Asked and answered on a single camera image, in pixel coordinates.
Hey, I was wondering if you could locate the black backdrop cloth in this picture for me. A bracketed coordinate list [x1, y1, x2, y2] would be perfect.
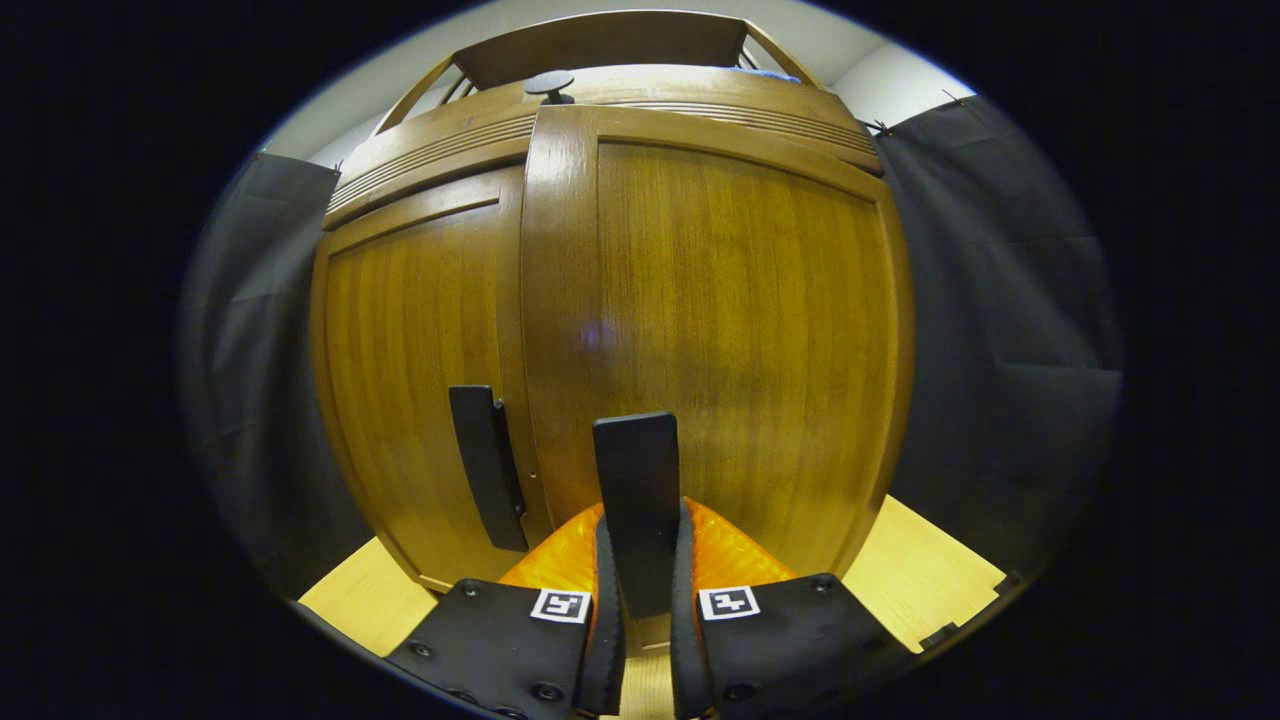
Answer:
[178, 95, 1123, 601]

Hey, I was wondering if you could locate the wooden cabinet door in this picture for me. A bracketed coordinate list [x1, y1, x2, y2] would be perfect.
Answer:
[310, 165, 551, 591]
[520, 105, 916, 651]

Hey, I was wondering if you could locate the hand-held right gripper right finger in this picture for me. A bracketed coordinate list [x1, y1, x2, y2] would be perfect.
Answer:
[668, 497, 918, 720]

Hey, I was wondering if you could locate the wooden cabinet drawer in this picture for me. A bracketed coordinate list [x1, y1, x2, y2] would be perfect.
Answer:
[325, 65, 886, 231]

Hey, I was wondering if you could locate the black round drawer knob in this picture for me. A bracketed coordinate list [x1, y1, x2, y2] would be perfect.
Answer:
[524, 70, 576, 106]

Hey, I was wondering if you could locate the black door handle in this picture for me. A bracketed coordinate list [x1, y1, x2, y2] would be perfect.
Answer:
[593, 412, 681, 619]
[449, 385, 529, 553]

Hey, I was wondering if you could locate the wooden double-door shoe cabinet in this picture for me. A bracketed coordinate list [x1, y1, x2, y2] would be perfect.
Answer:
[308, 10, 916, 651]

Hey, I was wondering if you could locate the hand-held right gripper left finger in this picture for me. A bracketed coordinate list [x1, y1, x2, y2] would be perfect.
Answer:
[383, 503, 628, 720]

